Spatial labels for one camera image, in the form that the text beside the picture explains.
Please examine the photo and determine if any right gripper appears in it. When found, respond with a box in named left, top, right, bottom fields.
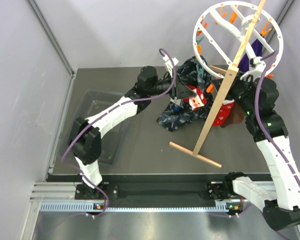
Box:
left=211, top=70, right=255, bottom=116

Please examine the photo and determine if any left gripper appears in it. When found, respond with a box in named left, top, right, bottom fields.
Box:
left=147, top=72, right=196, bottom=100

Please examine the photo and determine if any red snowflake sock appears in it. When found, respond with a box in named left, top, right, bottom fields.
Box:
left=183, top=85, right=208, bottom=111
left=212, top=99, right=235, bottom=126

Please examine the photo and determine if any dark patterned sock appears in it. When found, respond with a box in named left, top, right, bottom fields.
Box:
left=156, top=56, right=213, bottom=132

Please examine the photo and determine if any brown sock with stripes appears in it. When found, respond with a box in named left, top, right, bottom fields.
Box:
left=220, top=103, right=246, bottom=128

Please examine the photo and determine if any white round sock hanger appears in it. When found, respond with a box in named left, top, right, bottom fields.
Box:
left=192, top=0, right=284, bottom=79

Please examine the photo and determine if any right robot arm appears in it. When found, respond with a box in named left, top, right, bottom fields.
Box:
left=222, top=76, right=300, bottom=231

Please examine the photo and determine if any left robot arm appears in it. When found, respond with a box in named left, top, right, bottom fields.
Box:
left=66, top=54, right=195, bottom=199

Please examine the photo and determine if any wooden hanger stand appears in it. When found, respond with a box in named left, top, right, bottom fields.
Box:
left=169, top=0, right=266, bottom=168

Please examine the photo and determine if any teal clothespin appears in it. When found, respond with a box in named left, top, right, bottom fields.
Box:
left=196, top=64, right=205, bottom=84

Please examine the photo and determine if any orange clothespin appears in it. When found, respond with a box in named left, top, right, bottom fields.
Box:
left=206, top=83, right=215, bottom=94
left=260, top=20, right=272, bottom=37

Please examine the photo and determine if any purple sock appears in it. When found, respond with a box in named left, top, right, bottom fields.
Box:
left=237, top=37, right=266, bottom=73

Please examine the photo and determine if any clear plastic bin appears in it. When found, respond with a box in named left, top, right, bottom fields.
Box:
left=56, top=88, right=131, bottom=168

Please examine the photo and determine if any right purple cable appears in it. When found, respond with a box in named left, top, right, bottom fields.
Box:
left=254, top=51, right=300, bottom=240

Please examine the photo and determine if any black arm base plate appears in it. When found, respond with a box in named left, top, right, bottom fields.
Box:
left=74, top=182, right=238, bottom=201

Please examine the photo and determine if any aluminium frame rail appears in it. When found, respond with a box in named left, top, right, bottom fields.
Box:
left=19, top=181, right=300, bottom=240

